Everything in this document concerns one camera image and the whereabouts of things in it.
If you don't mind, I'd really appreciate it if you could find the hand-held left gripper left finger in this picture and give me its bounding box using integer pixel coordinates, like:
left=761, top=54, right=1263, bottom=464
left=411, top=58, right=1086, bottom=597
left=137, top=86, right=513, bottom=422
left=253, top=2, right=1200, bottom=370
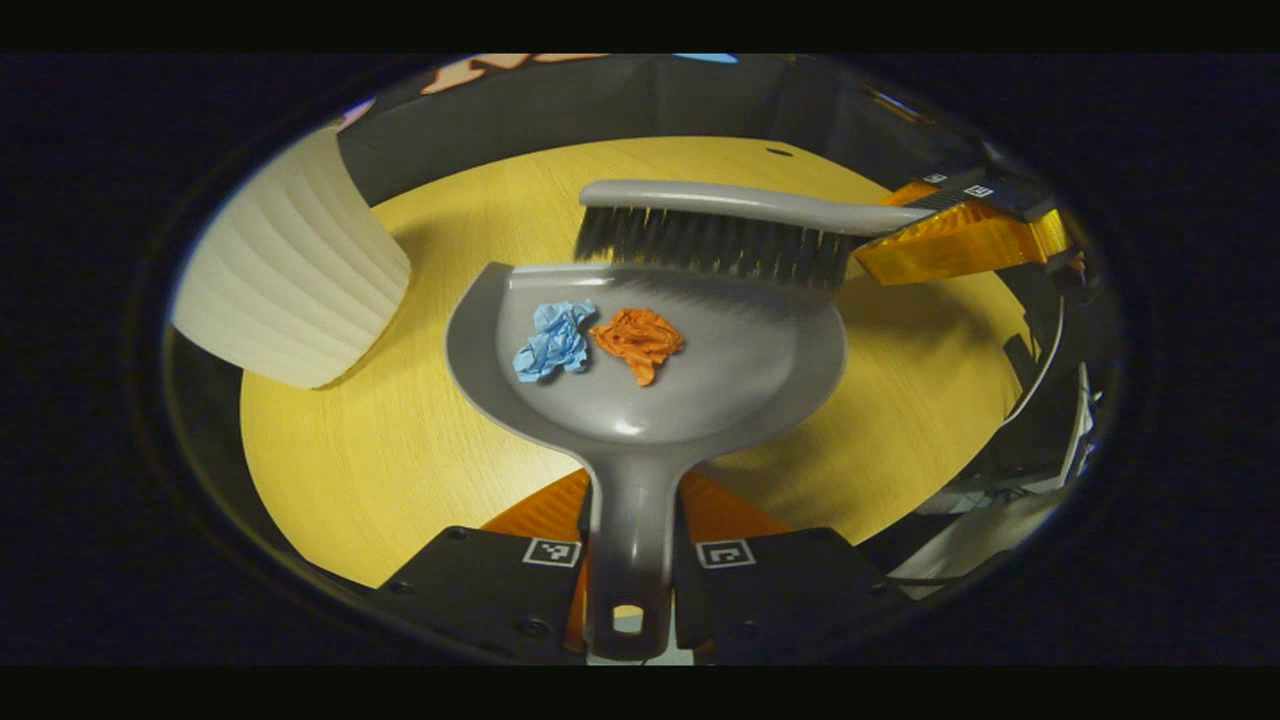
left=370, top=466, right=593, bottom=666

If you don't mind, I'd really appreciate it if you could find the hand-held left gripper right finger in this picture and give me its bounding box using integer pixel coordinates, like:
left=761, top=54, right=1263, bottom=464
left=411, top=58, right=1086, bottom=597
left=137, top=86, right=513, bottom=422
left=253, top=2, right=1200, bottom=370
left=672, top=470, right=893, bottom=661

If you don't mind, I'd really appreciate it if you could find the grey dustpan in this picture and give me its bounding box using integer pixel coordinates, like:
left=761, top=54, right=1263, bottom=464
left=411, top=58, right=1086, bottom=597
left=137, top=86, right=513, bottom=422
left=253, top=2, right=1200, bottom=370
left=445, top=262, right=849, bottom=663

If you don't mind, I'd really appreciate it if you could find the small grey broom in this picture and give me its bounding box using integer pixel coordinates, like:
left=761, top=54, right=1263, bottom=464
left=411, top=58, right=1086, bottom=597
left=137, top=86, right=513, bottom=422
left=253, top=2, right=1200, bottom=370
left=573, top=179, right=936, bottom=291

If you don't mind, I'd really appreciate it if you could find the blue paper ball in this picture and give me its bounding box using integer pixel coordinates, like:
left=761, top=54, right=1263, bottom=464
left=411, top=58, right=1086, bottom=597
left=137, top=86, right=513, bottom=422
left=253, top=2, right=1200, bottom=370
left=512, top=299, right=599, bottom=384

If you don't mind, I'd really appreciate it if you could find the orange paper ball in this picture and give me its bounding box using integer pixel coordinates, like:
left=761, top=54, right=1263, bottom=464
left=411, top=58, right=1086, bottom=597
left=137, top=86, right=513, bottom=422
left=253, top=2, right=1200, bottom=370
left=588, top=307, right=687, bottom=387

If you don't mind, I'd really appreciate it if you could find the white garbage bin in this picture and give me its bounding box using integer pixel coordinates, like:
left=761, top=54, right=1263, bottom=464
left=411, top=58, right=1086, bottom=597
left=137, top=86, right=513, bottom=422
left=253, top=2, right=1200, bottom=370
left=170, top=125, right=413, bottom=391

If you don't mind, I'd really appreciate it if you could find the wooden desktop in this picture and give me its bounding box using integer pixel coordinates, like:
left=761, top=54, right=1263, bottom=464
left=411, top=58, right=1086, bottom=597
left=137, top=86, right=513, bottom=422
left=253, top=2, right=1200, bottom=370
left=240, top=136, right=1031, bottom=589

